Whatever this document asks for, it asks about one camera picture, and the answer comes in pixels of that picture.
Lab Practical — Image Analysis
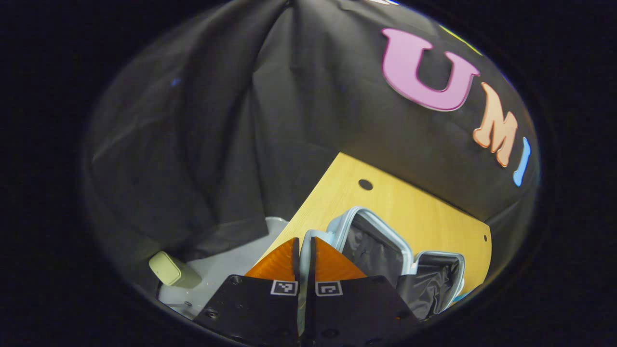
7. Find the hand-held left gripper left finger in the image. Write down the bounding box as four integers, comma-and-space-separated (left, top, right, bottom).
192, 236, 301, 347

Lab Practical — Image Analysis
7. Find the pale green rounded box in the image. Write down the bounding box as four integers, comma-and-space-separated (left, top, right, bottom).
148, 251, 203, 290

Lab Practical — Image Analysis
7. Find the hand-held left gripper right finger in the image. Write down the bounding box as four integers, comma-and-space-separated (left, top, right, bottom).
305, 236, 421, 347

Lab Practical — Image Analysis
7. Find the black backdrop cloth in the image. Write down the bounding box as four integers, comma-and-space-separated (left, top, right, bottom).
82, 0, 540, 290

